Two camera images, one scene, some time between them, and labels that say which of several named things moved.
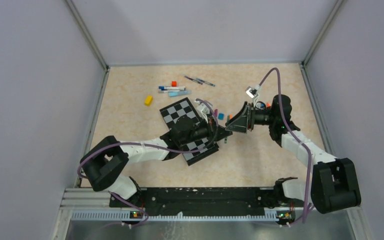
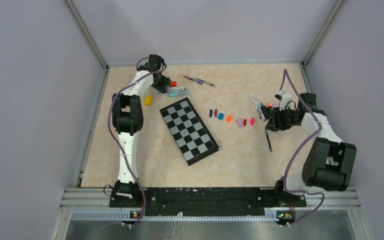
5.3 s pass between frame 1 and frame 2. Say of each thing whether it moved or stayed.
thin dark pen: stayed
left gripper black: moved
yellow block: stayed
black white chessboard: stayed
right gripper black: moved
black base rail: stayed
